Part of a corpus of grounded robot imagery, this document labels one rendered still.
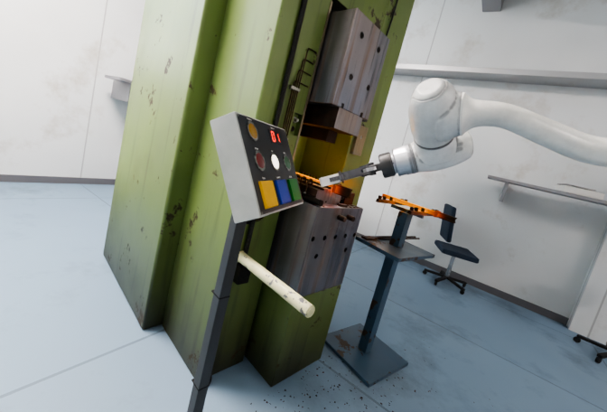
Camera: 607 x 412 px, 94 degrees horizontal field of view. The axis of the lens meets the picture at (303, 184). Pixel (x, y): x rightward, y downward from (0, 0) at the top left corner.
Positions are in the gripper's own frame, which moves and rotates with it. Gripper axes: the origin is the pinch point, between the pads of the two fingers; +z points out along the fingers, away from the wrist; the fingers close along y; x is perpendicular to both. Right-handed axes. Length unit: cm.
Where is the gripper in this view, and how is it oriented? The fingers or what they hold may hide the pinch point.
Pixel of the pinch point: (330, 180)
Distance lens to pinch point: 93.1
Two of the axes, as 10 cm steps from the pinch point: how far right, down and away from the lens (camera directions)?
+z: -9.1, 2.4, 3.2
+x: -2.5, -9.7, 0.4
